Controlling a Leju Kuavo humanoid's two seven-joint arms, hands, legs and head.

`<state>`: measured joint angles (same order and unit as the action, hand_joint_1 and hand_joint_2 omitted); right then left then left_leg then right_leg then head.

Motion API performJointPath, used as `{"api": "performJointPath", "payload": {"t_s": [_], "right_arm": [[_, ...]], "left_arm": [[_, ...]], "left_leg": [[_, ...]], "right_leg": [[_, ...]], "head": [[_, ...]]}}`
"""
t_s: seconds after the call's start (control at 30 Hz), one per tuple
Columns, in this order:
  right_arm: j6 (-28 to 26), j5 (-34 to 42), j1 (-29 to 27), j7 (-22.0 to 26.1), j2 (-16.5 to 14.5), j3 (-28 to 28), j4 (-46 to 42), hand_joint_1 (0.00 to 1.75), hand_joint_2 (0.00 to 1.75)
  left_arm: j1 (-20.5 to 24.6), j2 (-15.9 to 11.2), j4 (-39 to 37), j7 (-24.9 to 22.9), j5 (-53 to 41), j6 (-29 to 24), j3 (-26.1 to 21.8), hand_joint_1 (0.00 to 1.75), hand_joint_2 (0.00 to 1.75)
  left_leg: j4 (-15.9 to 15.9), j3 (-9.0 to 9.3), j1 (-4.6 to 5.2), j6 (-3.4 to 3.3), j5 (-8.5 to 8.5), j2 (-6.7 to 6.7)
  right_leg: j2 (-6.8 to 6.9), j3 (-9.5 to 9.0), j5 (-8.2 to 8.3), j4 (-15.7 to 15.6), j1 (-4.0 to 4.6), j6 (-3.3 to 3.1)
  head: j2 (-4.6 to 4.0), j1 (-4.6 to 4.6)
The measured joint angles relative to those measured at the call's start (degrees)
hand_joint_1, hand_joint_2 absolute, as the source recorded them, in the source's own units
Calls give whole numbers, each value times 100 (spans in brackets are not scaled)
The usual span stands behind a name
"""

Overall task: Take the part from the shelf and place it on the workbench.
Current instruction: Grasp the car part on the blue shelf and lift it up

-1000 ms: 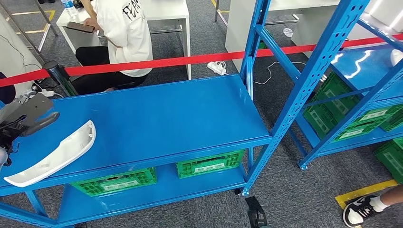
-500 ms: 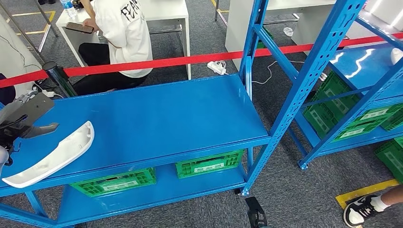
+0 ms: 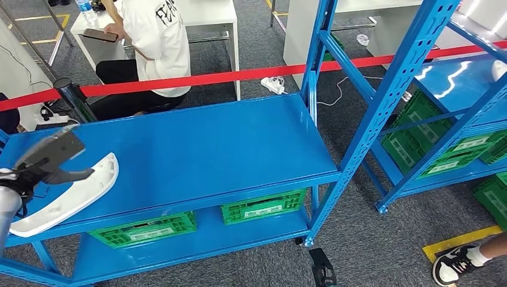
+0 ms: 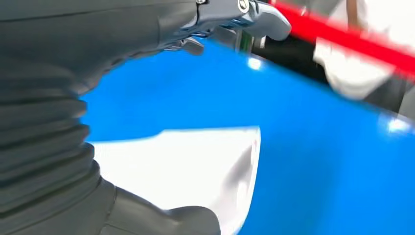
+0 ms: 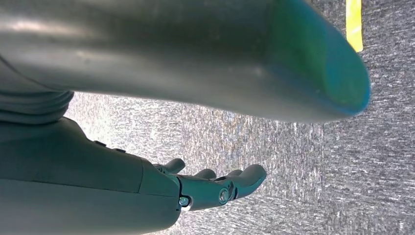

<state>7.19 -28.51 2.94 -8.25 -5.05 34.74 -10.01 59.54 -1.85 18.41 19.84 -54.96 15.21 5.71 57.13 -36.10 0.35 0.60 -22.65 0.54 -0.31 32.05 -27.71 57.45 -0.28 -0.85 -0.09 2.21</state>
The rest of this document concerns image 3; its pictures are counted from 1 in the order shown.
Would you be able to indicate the blue metal shelf rack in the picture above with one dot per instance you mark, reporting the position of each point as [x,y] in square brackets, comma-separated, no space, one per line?
[483,103]
[198,150]

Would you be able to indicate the black and white sneaker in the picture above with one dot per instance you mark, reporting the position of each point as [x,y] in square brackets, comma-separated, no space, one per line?
[451,269]

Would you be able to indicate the white power strip black plugs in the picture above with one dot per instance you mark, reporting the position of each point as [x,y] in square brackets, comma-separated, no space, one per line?
[51,119]

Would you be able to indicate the steel table frame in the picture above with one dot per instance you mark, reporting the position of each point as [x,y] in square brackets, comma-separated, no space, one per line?
[56,47]

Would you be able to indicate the dark smartphone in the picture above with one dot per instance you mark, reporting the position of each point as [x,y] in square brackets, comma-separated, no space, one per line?
[99,35]

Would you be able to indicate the white desk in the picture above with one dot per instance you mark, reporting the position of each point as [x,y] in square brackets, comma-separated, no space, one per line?
[295,39]
[210,12]

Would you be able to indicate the green plastic crate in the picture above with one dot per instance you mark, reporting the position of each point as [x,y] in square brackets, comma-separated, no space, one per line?
[443,168]
[493,202]
[158,233]
[337,42]
[471,144]
[495,155]
[237,214]

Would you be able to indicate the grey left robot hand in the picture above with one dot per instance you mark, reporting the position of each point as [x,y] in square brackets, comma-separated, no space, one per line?
[67,177]

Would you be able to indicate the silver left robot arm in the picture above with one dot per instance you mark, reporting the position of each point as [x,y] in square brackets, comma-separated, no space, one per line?
[8,214]

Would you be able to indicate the crumpled clear plastic wrap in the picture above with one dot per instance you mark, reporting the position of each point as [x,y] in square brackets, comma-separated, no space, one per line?
[362,39]

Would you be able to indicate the black robot torso bracket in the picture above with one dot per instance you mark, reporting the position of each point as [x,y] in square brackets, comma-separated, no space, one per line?
[323,271]

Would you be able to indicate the white curved plastic part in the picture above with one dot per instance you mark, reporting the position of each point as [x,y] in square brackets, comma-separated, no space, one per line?
[79,194]
[500,70]

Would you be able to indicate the person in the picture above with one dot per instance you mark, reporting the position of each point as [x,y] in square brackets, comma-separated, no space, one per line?
[495,247]
[158,47]

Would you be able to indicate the white partition panel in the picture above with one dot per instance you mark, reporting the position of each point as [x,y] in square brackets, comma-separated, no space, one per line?
[20,71]

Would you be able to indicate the red barrier belt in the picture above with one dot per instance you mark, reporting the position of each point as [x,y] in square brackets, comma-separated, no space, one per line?
[218,77]
[27,101]

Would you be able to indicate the black stanchion post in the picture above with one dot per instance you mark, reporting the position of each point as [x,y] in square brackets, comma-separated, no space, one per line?
[75,101]

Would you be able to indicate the clear water bottle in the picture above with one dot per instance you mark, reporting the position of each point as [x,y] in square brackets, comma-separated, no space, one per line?
[86,14]

